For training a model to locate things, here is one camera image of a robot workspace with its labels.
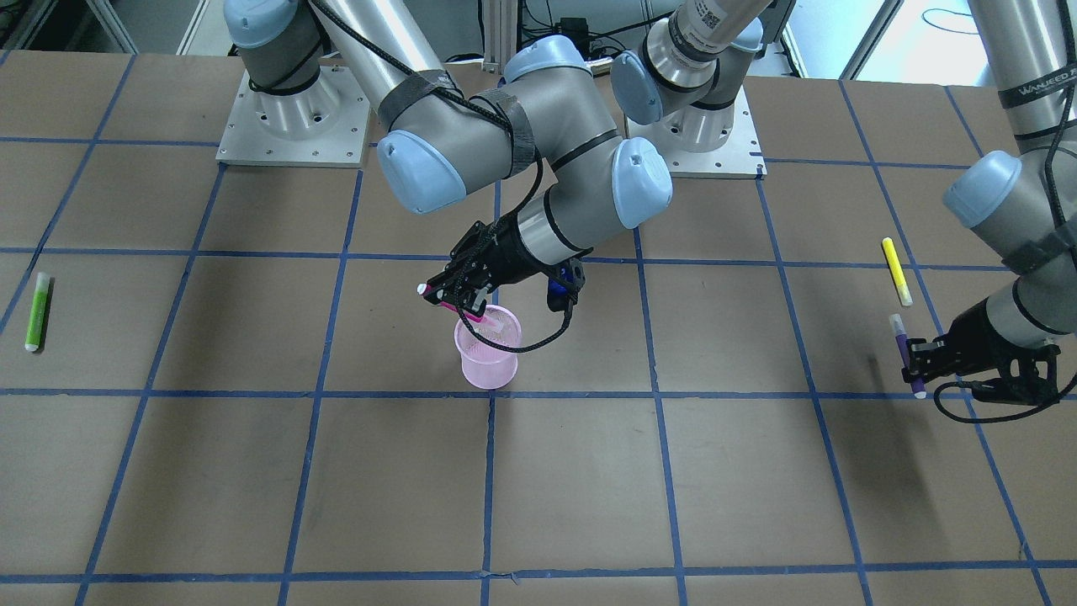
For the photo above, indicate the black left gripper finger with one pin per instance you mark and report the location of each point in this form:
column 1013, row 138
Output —
column 921, row 370
column 922, row 348

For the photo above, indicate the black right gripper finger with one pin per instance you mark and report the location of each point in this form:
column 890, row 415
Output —
column 474, row 300
column 454, row 279

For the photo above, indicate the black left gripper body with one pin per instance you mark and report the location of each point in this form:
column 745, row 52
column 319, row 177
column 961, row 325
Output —
column 978, row 337

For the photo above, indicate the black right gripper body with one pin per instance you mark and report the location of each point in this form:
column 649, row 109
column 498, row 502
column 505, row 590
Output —
column 503, row 252

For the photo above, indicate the purple pen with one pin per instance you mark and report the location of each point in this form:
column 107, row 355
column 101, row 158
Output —
column 915, row 383

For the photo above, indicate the pink pen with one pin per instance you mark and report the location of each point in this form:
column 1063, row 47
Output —
column 427, row 292

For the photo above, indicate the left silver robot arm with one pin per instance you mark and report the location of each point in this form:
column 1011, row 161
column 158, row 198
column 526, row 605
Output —
column 1021, row 206

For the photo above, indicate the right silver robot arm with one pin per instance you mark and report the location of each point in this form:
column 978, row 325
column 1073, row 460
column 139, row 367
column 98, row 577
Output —
column 442, row 145

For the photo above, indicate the pink mesh cup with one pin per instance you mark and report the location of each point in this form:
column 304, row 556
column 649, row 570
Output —
column 483, row 366

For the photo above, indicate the yellow pen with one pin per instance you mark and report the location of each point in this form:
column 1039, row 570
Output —
column 896, row 272

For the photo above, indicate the green pen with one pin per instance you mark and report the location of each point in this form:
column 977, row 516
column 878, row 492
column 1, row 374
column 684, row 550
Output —
column 38, row 311

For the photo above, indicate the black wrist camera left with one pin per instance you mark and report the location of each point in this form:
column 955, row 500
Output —
column 1022, row 379

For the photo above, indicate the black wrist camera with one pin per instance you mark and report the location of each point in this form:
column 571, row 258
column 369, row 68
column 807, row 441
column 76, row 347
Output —
column 564, row 283
column 1022, row 379

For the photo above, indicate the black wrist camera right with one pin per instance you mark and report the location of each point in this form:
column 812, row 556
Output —
column 564, row 283

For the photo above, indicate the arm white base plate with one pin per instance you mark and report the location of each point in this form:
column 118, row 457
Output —
column 324, row 126
column 702, row 143

